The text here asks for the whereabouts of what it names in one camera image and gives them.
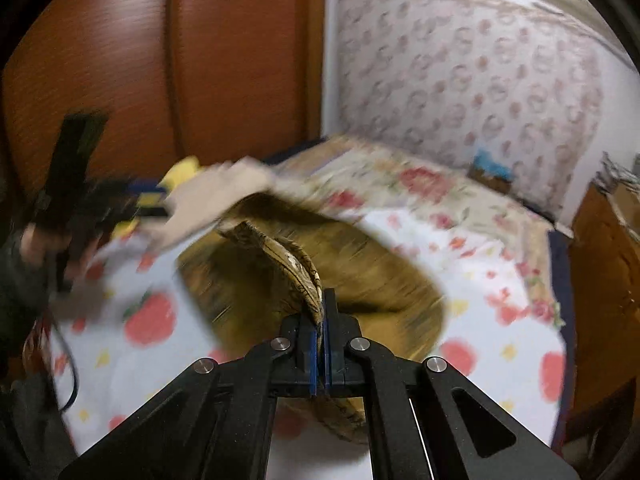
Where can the brown wooden louvered wardrobe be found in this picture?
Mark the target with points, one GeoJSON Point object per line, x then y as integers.
{"type": "Point", "coordinates": [217, 79]}

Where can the blue fluffy item on box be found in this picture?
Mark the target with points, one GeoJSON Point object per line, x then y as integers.
{"type": "Point", "coordinates": [484, 170]}

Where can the yellow plush toy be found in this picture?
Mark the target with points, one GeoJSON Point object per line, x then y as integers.
{"type": "Point", "coordinates": [182, 171]}

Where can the folded beige cloth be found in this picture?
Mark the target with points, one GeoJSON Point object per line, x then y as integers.
{"type": "Point", "coordinates": [200, 201]}

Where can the floral rose bedspread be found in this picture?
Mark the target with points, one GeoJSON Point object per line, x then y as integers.
{"type": "Point", "coordinates": [348, 174]}

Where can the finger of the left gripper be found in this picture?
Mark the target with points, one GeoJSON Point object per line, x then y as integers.
{"type": "Point", "coordinates": [138, 187]}
{"type": "Point", "coordinates": [150, 212]}

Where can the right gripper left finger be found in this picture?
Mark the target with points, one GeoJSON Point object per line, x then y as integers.
{"type": "Point", "coordinates": [294, 372]}

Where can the navy blue blanket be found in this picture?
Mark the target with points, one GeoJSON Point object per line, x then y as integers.
{"type": "Point", "coordinates": [563, 292]}

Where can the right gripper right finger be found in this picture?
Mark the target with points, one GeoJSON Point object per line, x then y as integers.
{"type": "Point", "coordinates": [343, 369]}

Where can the brown gold patterned garment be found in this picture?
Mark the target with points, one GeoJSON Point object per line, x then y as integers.
{"type": "Point", "coordinates": [268, 258]}

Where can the white strawberry flower blanket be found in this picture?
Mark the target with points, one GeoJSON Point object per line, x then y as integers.
{"type": "Point", "coordinates": [130, 325]}

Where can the cardboard box on cabinet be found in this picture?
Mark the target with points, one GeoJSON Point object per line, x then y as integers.
{"type": "Point", "coordinates": [622, 188]}

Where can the brown wooden sideboard cabinet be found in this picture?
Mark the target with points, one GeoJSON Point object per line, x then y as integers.
{"type": "Point", "coordinates": [604, 271]}

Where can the circle patterned lace curtain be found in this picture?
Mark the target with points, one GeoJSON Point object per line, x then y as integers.
{"type": "Point", "coordinates": [447, 79]}

